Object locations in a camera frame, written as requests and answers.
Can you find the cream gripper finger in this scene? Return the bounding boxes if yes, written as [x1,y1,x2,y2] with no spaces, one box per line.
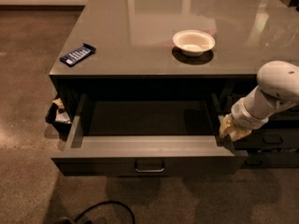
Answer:
[230,127,251,142]
[219,114,236,138]

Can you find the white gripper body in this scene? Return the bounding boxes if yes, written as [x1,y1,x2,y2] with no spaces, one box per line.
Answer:
[231,98,268,130]

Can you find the right bottom drawer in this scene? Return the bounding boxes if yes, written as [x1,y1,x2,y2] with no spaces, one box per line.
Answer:
[242,152,299,169]

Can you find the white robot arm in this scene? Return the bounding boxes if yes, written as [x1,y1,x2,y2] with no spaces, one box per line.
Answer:
[219,61,299,141]

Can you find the white bowl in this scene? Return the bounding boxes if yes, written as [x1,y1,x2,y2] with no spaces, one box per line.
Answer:
[173,30,216,57]

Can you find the black floor cable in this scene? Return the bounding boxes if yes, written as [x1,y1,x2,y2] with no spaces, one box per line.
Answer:
[52,200,136,224]

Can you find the black trash bin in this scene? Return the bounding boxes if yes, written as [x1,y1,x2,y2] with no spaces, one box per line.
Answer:
[45,98,72,134]

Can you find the right middle drawer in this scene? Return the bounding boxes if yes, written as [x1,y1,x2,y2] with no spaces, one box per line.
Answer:
[234,129,299,149]

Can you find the dark grey drawer cabinet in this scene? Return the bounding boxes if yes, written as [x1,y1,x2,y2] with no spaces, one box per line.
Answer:
[49,0,299,170]

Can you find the grey top drawer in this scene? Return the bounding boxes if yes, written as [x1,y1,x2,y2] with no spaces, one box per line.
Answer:
[51,95,248,176]

